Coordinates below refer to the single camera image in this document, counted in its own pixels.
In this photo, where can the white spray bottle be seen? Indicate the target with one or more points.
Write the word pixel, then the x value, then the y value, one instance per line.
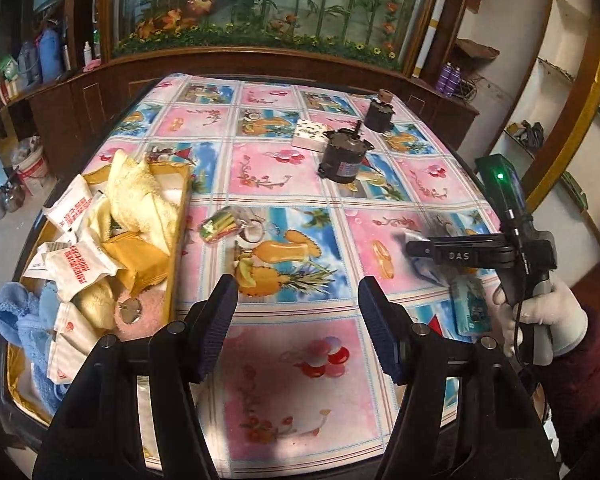
pixel 86 51

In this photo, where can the white plastic bucket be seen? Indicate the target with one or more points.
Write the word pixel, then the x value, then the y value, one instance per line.
pixel 32 167

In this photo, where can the white desiccant sachet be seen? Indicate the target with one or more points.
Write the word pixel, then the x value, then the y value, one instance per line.
pixel 37 260
pixel 72 210
pixel 72 337
pixel 80 264

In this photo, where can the pale yellow sponge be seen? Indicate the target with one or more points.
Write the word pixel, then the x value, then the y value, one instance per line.
pixel 97 304

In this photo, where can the grey cloth on shelf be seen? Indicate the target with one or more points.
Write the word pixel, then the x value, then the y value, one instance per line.
pixel 530 134

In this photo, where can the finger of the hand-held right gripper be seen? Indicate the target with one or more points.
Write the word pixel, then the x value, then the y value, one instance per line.
pixel 455 252

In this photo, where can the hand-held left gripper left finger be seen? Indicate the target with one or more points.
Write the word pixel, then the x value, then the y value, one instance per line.
pixel 217 320

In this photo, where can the yellow towel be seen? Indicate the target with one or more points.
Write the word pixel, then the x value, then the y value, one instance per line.
pixel 135 195

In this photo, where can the white gold paper roll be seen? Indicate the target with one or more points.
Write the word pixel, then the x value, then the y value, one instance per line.
pixel 430 35

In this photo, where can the purple spray can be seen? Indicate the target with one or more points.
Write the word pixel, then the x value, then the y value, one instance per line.
pixel 456 81
pixel 446 79

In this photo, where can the blue plastic bottle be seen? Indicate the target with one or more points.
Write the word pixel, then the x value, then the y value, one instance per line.
pixel 49 55

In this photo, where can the person's right hand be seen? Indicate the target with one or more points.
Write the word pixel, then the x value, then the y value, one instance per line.
pixel 560 320

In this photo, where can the large blue towel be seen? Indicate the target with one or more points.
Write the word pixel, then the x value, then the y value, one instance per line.
pixel 20 320

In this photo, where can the black motor with shaft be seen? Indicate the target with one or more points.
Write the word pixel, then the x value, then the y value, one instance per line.
pixel 342 154

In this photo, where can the fruit print tablecloth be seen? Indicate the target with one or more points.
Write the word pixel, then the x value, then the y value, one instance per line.
pixel 290 170

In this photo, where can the small snack packet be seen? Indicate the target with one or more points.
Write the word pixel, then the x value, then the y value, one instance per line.
pixel 217 225

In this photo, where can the teal wipes packet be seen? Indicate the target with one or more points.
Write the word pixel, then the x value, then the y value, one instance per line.
pixel 471 305

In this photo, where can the metal kettle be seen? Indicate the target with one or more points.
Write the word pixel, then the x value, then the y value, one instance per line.
pixel 7 199

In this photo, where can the gold storage box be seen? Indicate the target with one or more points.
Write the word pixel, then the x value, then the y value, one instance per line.
pixel 177 240

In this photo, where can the white dotted box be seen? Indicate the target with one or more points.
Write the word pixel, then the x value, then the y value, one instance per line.
pixel 310 135

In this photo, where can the pink fuzzy brooch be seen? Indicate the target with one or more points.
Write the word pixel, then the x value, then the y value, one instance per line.
pixel 145 315

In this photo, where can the black motor with wooden cap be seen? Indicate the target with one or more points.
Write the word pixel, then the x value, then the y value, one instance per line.
pixel 380 112

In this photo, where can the gold packet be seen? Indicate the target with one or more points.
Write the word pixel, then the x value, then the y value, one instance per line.
pixel 140 260

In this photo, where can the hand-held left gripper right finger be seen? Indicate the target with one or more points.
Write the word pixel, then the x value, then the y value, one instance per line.
pixel 380 325

